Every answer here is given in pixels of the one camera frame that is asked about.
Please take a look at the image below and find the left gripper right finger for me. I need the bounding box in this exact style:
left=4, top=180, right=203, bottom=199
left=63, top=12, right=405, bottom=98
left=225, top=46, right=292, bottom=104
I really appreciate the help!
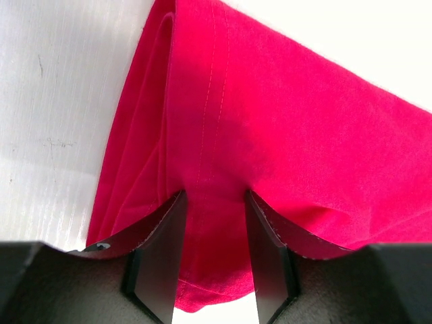
left=244, top=191, right=431, bottom=323

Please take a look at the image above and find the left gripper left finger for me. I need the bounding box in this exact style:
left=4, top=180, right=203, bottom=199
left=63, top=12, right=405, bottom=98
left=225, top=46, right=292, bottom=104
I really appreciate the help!
left=1, top=191, right=187, bottom=323

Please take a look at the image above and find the pink red t shirt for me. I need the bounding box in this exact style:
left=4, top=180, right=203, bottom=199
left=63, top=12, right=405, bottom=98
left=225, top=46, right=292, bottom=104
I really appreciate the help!
left=87, top=1, right=431, bottom=313

